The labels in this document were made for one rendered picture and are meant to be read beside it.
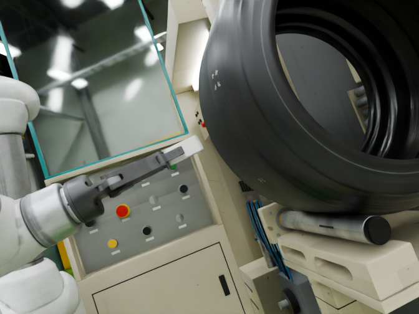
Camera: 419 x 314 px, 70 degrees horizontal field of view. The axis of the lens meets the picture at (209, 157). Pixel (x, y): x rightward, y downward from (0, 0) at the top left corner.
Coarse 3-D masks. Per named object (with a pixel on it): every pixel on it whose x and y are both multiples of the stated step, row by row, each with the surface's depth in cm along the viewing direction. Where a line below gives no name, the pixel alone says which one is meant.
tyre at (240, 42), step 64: (256, 0) 48; (320, 0) 79; (384, 0) 73; (256, 64) 46; (384, 64) 82; (256, 128) 47; (320, 128) 46; (384, 128) 80; (320, 192) 48; (384, 192) 47
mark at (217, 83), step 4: (216, 68) 50; (212, 72) 52; (216, 72) 51; (212, 76) 52; (216, 76) 51; (216, 80) 51; (220, 80) 50; (216, 84) 51; (220, 84) 50; (216, 88) 51; (220, 88) 50; (216, 92) 52
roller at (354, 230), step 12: (288, 216) 74; (300, 216) 68; (312, 216) 63; (324, 216) 59; (336, 216) 55; (348, 216) 52; (360, 216) 49; (372, 216) 47; (300, 228) 69; (312, 228) 62; (324, 228) 58; (336, 228) 54; (348, 228) 50; (360, 228) 47; (372, 228) 46; (384, 228) 46; (360, 240) 49; (372, 240) 46; (384, 240) 46
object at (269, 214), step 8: (264, 208) 79; (272, 208) 80; (280, 208) 80; (288, 208) 80; (264, 216) 79; (272, 216) 79; (264, 224) 80; (272, 224) 79; (280, 224) 79; (272, 232) 79; (280, 232) 79; (288, 232) 79; (272, 240) 78
